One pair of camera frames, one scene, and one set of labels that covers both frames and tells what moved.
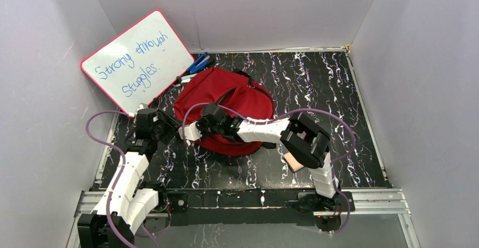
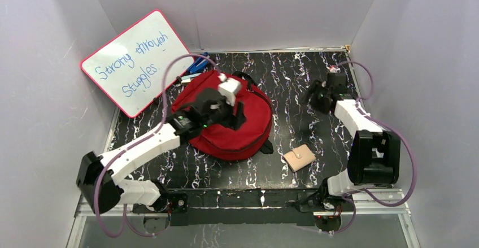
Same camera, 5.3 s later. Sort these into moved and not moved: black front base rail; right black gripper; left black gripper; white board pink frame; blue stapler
Moved: left black gripper; right black gripper
Not moved: black front base rail; white board pink frame; blue stapler
